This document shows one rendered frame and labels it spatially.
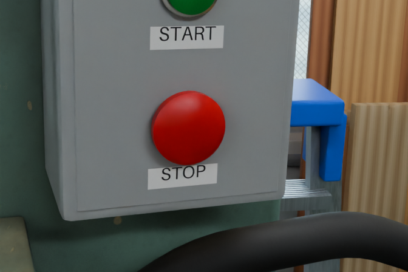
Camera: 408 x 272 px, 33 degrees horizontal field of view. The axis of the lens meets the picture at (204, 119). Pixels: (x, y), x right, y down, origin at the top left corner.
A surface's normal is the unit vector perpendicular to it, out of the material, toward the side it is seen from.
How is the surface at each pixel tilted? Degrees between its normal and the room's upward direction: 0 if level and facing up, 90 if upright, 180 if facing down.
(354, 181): 87
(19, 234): 0
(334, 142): 90
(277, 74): 90
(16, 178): 90
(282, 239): 53
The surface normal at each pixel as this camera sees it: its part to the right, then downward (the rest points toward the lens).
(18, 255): 0.04, -0.96
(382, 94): 0.15, 0.23
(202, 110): 0.38, 0.14
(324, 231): 0.30, -0.36
